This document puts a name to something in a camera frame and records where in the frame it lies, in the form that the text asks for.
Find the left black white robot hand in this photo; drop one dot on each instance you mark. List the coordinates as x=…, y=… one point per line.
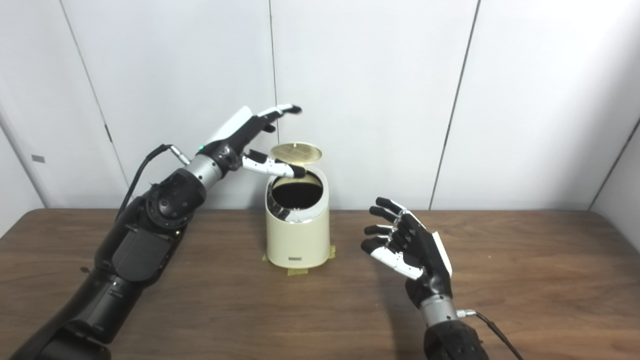
x=232, y=137

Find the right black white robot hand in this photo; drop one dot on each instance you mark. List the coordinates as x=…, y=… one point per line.
x=422, y=255

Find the round cream bin lid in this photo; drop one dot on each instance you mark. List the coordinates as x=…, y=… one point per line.
x=297, y=151

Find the cream-colored bin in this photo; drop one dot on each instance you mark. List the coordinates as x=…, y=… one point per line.
x=297, y=240

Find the grey wall label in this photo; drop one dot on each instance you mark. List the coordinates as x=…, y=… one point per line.
x=38, y=158

